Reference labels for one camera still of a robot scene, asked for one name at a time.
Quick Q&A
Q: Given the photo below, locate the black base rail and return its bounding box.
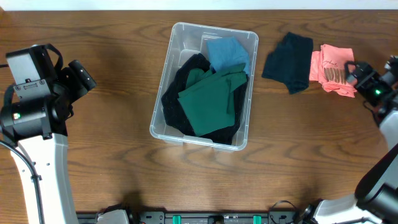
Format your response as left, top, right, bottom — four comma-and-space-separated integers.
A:
77, 200, 314, 224

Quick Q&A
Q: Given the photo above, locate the pink shirt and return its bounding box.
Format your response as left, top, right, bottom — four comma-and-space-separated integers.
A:
309, 44, 356, 98

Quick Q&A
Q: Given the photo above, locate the dark navy garment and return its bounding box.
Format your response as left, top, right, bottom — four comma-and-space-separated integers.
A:
262, 32, 313, 95

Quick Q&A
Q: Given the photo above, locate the black knit garment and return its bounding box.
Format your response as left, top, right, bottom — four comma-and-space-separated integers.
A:
161, 54, 248, 145

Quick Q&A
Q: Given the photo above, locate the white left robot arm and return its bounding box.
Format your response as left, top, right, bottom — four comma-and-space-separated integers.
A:
1, 44, 96, 223

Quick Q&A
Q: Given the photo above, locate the dark green garment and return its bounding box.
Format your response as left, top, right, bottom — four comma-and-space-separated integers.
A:
177, 63, 248, 137

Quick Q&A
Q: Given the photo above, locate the clear plastic storage bin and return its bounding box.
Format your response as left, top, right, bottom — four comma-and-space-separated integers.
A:
149, 22, 259, 152

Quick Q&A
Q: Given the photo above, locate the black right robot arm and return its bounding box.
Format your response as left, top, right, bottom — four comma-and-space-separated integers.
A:
295, 55, 397, 223

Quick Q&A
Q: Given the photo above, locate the blue cloth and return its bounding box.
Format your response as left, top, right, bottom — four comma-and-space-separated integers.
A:
206, 37, 251, 75

